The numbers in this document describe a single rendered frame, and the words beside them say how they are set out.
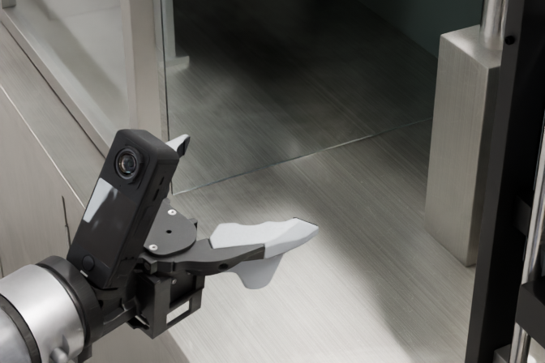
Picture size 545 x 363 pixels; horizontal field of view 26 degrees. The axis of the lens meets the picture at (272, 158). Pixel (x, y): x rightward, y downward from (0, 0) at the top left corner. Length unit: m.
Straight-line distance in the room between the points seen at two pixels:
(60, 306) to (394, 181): 0.79
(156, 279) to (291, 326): 0.46
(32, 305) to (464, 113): 0.65
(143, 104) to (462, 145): 0.38
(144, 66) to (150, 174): 0.58
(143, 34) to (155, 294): 0.54
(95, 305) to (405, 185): 0.77
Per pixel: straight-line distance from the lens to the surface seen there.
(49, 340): 0.83
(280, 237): 0.90
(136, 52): 1.38
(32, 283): 0.84
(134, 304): 0.91
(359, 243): 1.44
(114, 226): 0.85
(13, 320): 0.82
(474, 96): 1.31
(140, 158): 0.83
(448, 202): 1.41
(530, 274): 0.98
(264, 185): 1.54
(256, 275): 0.93
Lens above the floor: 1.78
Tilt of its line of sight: 33 degrees down
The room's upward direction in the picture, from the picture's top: straight up
